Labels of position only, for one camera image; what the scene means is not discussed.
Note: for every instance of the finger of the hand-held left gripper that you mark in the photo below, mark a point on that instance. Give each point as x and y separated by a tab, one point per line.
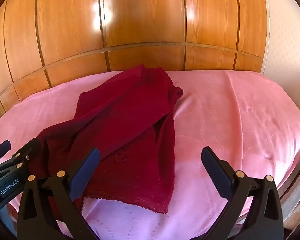
1	148
27	150

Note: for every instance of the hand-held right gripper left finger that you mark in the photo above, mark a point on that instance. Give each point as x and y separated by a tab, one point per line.
86	172

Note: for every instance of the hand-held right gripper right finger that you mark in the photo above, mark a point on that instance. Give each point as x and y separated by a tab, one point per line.
218	173

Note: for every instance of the dark red knitted sweater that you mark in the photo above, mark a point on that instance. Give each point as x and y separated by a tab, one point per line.
130	110

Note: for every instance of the pink bedspread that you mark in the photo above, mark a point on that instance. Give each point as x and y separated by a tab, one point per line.
227	117

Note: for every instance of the wooden headboard panel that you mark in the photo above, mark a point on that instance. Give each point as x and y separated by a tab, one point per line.
140	17

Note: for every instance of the dark wooden bed frame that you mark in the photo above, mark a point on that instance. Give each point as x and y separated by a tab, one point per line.
293	173

